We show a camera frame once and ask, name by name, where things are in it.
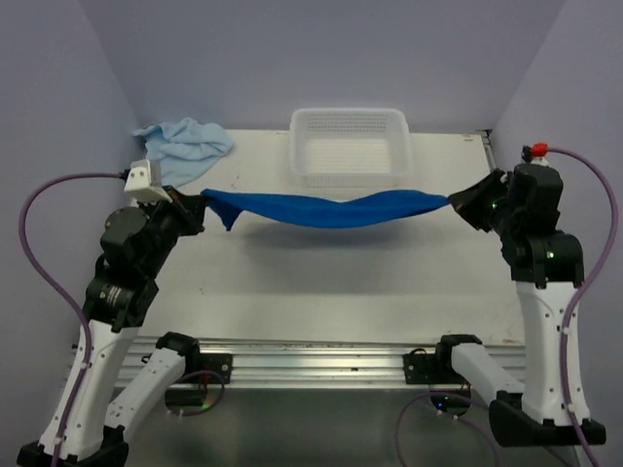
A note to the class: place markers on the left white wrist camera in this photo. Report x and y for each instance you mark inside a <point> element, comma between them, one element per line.
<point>144,182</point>

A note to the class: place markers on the dark blue towel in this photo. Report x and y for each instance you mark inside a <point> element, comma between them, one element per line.
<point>322,213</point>

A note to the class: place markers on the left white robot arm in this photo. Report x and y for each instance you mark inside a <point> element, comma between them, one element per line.
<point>92,425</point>

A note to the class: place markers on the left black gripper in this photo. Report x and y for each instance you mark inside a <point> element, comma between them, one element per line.
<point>190,208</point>

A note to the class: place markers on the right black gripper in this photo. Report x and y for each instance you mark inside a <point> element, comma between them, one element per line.
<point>466,201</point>

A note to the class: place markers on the red cable connector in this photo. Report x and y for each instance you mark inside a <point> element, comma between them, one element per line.
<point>537,151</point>

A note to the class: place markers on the light blue towel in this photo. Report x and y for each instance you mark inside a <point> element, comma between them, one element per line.
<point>185,150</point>

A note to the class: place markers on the white perforated plastic basket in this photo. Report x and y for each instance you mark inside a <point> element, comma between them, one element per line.
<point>350,147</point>

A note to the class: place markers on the aluminium mounting rail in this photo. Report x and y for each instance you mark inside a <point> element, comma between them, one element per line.
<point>322,365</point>

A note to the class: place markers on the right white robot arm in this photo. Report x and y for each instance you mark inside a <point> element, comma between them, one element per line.
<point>548,407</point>

